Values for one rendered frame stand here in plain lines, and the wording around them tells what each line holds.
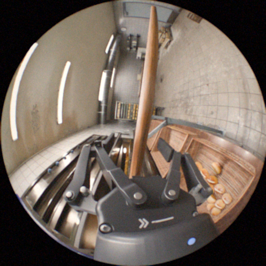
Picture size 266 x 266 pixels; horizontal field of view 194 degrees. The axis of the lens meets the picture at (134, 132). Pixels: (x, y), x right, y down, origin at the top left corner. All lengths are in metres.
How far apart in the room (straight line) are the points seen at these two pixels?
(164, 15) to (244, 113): 4.47
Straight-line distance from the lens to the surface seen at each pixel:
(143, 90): 0.17
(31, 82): 1.50
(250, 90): 1.36
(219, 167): 0.65
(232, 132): 1.28
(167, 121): 0.60
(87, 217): 0.50
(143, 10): 4.77
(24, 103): 1.43
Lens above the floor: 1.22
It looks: 4 degrees down
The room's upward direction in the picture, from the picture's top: 84 degrees counter-clockwise
